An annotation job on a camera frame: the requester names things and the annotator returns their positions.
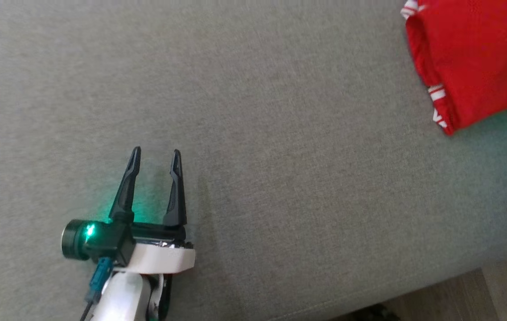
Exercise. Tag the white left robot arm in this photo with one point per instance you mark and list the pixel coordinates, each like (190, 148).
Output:
(121, 298)

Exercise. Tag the red white basketball jersey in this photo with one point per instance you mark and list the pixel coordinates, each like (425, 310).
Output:
(480, 53)

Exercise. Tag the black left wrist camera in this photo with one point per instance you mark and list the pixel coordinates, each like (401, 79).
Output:
(101, 240)

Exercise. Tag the large grey sofa seat cushion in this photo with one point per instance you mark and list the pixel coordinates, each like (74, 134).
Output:
(280, 178)

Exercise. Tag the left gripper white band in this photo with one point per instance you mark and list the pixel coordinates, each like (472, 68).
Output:
(159, 258)

